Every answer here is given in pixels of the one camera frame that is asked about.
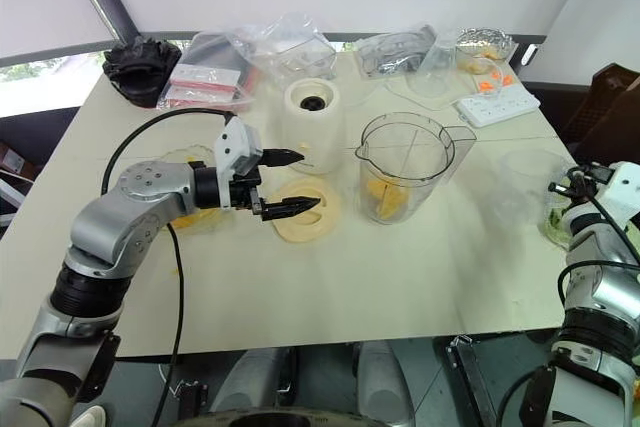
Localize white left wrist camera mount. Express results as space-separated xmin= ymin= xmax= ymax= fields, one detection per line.
xmin=213 ymin=114 xmax=265 ymax=211

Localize clear container with green bits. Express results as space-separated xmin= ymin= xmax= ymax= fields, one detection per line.
xmin=538 ymin=166 xmax=577 ymax=249

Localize clear bag with orange food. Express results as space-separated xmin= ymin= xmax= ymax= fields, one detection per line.
xmin=455 ymin=27 xmax=519 ymax=61

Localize clear blender jar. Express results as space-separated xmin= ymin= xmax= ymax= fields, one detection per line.
xmin=354 ymin=113 xmax=478 ymax=226

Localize cream blender lid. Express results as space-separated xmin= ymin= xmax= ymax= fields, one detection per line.
xmin=272 ymin=176 xmax=344 ymax=244

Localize orange segments on plate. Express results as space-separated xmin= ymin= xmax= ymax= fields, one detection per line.
xmin=172 ymin=209 xmax=226 ymax=233

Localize large clear plastic bag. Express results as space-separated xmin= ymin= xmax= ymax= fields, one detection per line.
xmin=224 ymin=11 xmax=337 ymax=82

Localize clear zip bag red strip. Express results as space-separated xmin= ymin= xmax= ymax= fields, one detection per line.
xmin=169 ymin=31 xmax=254 ymax=91
xmin=156 ymin=81 xmax=252 ymax=113

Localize small black box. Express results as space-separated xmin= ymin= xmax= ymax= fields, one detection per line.
xmin=174 ymin=379 xmax=212 ymax=421

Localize clear bag with black cables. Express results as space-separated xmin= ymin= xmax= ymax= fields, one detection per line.
xmin=353 ymin=24 xmax=451 ymax=81

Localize cream blender base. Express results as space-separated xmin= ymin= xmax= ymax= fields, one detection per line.
xmin=283 ymin=77 xmax=347 ymax=176

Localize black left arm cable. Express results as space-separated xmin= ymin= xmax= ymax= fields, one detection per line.
xmin=99 ymin=107 xmax=236 ymax=388

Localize clear bowl with food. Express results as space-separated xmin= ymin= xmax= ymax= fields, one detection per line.
xmin=457 ymin=53 xmax=504 ymax=79

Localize white power strip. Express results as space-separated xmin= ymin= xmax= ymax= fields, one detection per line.
xmin=453 ymin=90 xmax=542 ymax=129

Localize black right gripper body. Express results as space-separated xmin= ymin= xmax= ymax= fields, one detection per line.
xmin=548 ymin=163 xmax=615 ymax=204

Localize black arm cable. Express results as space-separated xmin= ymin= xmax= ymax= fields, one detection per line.
xmin=99 ymin=107 xmax=236 ymax=388
xmin=556 ymin=190 xmax=640 ymax=309

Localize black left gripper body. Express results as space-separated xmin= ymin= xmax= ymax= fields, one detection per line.
xmin=229 ymin=166 xmax=266 ymax=221

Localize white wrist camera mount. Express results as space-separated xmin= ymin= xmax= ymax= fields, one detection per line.
xmin=213 ymin=114 xmax=265 ymax=211
xmin=597 ymin=160 xmax=640 ymax=229

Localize clear plastic plate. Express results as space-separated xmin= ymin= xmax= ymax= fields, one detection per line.
xmin=160 ymin=143 xmax=229 ymax=238

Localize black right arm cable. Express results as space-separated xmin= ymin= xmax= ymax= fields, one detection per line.
xmin=556 ymin=190 xmax=640 ymax=309

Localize dark brown crate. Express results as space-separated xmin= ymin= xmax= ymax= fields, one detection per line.
xmin=562 ymin=62 xmax=640 ymax=169

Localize grey rounded leg cover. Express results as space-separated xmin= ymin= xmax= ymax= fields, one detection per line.
xmin=209 ymin=346 xmax=301 ymax=419
xmin=353 ymin=339 xmax=417 ymax=423

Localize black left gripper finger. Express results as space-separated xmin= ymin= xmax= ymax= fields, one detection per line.
xmin=260 ymin=147 xmax=305 ymax=169
xmin=260 ymin=195 xmax=321 ymax=222

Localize small orange pieces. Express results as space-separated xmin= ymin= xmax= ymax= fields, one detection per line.
xmin=477 ymin=71 xmax=516 ymax=97

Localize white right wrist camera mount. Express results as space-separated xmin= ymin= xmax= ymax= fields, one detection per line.
xmin=597 ymin=160 xmax=640 ymax=229

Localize black crumpled bag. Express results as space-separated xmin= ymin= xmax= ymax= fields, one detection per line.
xmin=102 ymin=36 xmax=184 ymax=109

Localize black metal bracket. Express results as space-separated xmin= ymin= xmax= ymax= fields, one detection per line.
xmin=444 ymin=334 xmax=507 ymax=427

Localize orange segments in jar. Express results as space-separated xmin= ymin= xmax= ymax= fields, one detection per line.
xmin=367 ymin=176 xmax=409 ymax=223

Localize clear plastic cup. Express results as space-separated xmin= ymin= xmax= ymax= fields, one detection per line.
xmin=404 ymin=32 xmax=459 ymax=98

